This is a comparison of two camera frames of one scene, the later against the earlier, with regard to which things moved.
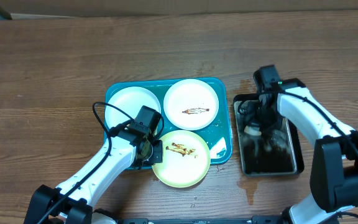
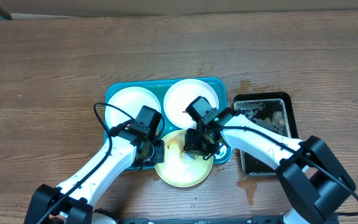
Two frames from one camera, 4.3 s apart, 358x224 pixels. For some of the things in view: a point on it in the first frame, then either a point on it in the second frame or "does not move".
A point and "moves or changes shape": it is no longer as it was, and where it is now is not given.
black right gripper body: x=268 y=117 to x=201 y=145
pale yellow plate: x=186 y=158 does not move
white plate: x=191 y=104 does not move
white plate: x=130 y=100 does not move
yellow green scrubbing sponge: x=252 y=130 moves or changes shape
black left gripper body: x=154 y=154 does not move
